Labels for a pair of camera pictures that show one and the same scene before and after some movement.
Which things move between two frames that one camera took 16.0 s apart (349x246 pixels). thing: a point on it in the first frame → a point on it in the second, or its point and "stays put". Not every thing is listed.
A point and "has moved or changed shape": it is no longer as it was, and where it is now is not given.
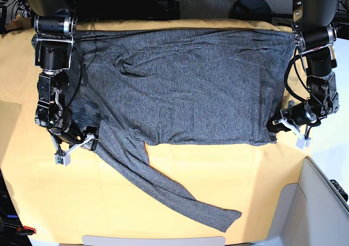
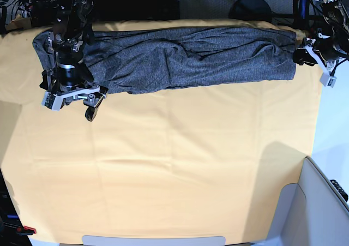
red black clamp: (25, 231) stays put
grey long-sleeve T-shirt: (135, 87) has moved or changed shape
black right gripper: (298, 114) → (331, 48)
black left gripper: (68, 131) → (68, 82)
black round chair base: (251, 8) stays put
